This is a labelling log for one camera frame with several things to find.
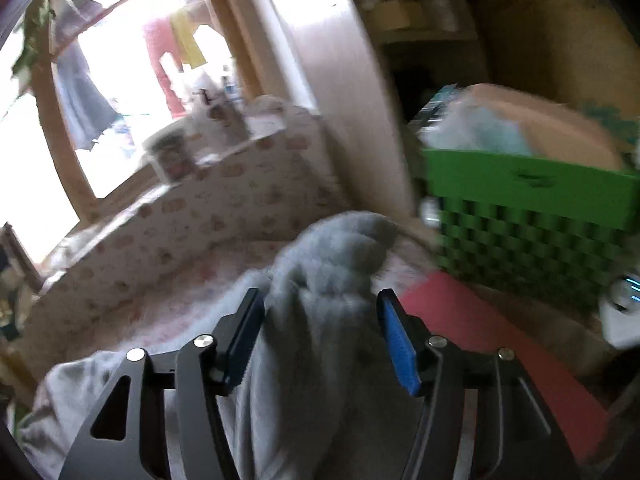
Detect grey pants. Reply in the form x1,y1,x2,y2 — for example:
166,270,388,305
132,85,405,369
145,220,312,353
17,210,467,480

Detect wooden window frame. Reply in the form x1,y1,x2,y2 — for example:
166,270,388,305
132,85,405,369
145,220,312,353
0,0,321,292

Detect white cabinet panel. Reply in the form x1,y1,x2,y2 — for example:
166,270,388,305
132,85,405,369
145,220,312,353
260,0,427,222

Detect white perforated egg toy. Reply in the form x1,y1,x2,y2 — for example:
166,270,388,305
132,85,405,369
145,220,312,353
420,197,444,229

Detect red mat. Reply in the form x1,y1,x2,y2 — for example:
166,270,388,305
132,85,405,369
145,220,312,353
400,270,609,467

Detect printed bed bumper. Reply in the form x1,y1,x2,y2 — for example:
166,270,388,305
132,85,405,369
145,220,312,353
30,95,417,342

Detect wooden shelf unit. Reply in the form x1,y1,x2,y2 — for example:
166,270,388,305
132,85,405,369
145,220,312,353
350,0,640,111

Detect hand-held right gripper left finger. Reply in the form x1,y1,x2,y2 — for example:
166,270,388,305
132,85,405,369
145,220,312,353
59,287,266,480

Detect dark jar with white lid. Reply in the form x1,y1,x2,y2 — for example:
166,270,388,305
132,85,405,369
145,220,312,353
142,125,199,184

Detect green checkered box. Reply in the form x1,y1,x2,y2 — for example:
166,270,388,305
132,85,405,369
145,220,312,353
407,85,640,314

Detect printed plastic cup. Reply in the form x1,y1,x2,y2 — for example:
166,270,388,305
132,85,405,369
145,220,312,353
192,72,251,144

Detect red hanging cloth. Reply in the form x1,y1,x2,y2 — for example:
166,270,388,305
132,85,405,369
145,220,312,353
142,17,189,122

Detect dark blue hanging garment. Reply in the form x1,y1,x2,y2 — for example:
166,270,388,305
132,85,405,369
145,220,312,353
54,0,119,152

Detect crumpled pale paper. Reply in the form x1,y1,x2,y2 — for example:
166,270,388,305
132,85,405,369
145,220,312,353
419,84,627,169

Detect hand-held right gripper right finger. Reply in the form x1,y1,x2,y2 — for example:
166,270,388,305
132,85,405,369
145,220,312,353
376,288,583,480

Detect yellow hanging cloth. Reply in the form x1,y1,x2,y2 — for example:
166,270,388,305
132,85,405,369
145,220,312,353
170,10,207,69

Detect white device with light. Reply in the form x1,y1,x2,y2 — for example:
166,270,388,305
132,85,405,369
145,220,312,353
597,275,640,349

